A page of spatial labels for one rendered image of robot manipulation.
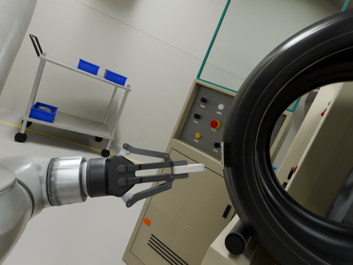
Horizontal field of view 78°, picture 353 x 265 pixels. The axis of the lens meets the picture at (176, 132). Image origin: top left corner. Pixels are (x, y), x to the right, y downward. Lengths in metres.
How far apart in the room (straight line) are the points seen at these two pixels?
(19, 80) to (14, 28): 3.61
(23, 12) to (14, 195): 0.25
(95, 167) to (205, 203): 0.90
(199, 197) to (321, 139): 0.69
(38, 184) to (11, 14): 0.25
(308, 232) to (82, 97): 3.45
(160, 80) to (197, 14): 1.17
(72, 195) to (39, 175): 0.06
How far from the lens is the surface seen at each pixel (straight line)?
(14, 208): 0.34
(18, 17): 0.40
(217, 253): 0.56
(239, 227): 0.57
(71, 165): 0.43
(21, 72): 3.97
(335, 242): 0.79
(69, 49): 3.78
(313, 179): 0.86
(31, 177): 0.43
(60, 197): 0.44
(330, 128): 0.85
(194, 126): 1.29
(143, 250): 1.57
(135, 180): 0.44
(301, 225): 0.78
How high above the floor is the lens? 1.15
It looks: 9 degrees down
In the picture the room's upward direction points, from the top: 22 degrees clockwise
